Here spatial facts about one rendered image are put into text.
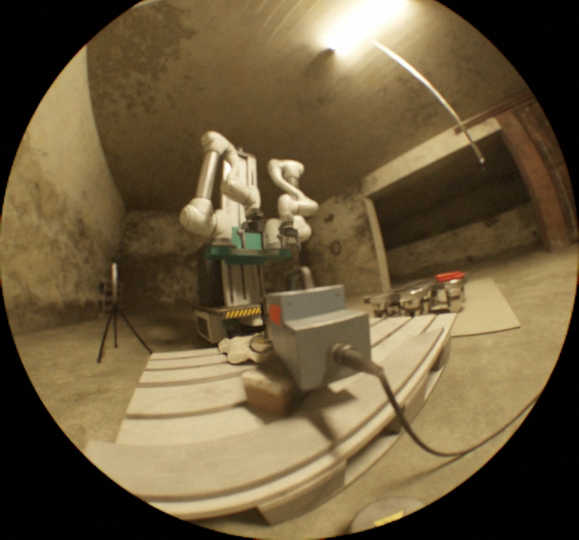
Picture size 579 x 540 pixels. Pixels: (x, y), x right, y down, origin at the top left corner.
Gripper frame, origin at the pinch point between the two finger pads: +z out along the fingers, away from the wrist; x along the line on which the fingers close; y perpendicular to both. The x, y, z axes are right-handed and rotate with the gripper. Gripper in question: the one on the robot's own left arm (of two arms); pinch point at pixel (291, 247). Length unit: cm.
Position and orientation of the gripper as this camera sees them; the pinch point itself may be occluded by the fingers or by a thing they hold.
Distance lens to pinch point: 124.5
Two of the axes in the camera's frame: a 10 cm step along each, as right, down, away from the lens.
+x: 7.6, 0.4, 6.5
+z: 1.2, 9.7, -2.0
